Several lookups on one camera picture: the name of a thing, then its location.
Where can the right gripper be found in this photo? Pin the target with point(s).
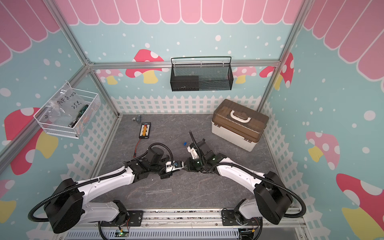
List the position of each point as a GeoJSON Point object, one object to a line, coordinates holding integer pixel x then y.
{"type": "Point", "coordinates": [189, 167]}

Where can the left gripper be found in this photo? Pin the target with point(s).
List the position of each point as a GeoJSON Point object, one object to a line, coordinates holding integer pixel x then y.
{"type": "Point", "coordinates": [165, 176]}

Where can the clear test tube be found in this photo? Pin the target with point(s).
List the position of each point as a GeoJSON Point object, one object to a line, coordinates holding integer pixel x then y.
{"type": "Point", "coordinates": [158, 191]}

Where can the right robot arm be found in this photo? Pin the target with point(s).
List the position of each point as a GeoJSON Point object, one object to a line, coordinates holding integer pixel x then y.
{"type": "Point", "coordinates": [272, 200]}

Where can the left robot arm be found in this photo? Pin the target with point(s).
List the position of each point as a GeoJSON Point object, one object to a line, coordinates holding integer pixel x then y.
{"type": "Point", "coordinates": [72, 202]}

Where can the black box with orange connectors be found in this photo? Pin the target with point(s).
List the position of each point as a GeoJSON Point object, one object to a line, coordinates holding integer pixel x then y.
{"type": "Point", "coordinates": [145, 130]}

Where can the brown lid storage box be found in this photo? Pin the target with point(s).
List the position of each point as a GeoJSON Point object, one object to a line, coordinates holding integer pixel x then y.
{"type": "Point", "coordinates": [238, 124]}

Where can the black box in mesh basket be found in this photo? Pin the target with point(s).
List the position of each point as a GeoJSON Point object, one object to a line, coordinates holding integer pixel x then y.
{"type": "Point", "coordinates": [184, 83]}

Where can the clear plastic bag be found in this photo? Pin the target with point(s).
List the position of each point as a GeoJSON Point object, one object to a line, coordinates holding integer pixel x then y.
{"type": "Point", "coordinates": [64, 106]}

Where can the small grey metal bracket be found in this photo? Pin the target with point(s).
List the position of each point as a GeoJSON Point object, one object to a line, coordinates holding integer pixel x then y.
{"type": "Point", "coordinates": [137, 119]}

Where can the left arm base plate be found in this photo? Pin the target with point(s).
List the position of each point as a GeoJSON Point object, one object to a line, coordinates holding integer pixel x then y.
{"type": "Point", "coordinates": [128, 219]}

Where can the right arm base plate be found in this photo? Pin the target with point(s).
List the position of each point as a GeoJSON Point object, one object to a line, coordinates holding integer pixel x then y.
{"type": "Point", "coordinates": [232, 218]}

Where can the black wire mesh basket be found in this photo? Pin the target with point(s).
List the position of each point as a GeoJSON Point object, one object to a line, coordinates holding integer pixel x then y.
{"type": "Point", "coordinates": [215, 73]}

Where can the white wire basket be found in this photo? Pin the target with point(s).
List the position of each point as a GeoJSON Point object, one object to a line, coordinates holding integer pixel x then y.
{"type": "Point", "coordinates": [94, 102]}

